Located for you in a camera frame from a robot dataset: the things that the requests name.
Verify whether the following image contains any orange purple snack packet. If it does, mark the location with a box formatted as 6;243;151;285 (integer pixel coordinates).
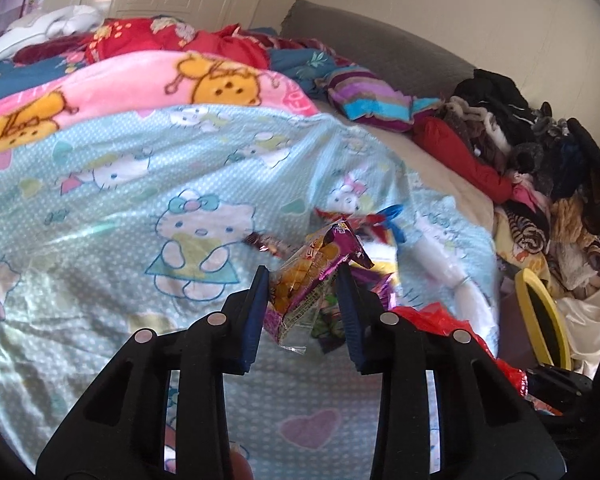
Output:
263;220;374;348

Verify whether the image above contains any red plastic bag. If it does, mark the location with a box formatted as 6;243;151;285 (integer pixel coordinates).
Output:
391;302;562;416

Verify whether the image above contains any green black snack packet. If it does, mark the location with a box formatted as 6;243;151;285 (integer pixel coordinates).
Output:
311;294;346;354

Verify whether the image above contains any yellow rimmed trash bin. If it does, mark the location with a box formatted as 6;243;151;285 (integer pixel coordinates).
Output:
515;269;572;370

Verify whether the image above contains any small purple candy wrapper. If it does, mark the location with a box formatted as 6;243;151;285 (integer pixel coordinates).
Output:
350;264;396;310

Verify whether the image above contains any brown candy wrapper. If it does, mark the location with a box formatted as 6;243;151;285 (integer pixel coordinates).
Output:
244;232;294;260

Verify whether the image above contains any blue crumpled wrapper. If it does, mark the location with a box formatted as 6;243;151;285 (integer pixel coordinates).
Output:
378;204;405;244

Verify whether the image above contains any beige bed sheet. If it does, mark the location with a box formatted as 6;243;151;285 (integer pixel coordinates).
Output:
312;98;496;233

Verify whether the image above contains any light blue kitty quilt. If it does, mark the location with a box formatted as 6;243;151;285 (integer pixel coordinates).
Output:
0;106;498;466

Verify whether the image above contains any red long pillow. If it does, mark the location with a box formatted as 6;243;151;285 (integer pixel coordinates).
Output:
412;117;514;204

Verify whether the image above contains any pile of dark clothes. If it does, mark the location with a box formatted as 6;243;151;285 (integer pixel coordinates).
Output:
437;70;600;299

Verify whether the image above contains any striped purple pillow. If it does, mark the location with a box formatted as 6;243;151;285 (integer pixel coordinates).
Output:
315;65;443;133

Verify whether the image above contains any pink bear blanket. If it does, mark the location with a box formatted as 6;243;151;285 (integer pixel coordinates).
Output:
0;51;317;153

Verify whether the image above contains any grey bed headboard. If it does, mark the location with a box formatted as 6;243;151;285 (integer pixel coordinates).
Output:
282;0;475;98

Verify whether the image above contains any red floral blanket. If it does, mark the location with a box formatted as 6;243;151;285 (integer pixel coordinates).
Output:
14;16;270;70

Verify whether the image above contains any white garment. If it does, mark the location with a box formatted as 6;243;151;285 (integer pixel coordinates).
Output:
0;6;105;62

